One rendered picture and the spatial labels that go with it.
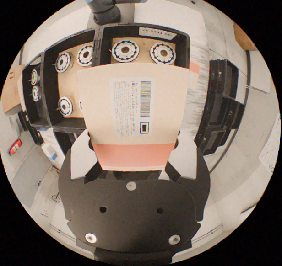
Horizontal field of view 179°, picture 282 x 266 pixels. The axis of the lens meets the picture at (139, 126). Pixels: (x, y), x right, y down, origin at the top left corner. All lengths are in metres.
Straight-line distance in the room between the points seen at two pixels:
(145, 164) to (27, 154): 3.34
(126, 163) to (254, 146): 2.95
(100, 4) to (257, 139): 3.15
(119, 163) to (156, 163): 0.06
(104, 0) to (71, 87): 0.44
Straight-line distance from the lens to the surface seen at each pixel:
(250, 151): 3.03
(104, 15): 0.57
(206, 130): 1.21
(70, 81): 0.49
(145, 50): 0.40
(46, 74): 0.52
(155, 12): 0.72
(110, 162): 0.15
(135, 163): 0.15
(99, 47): 0.33
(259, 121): 2.90
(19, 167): 3.35
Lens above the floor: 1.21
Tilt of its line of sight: 61 degrees down
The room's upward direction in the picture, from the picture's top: 176 degrees clockwise
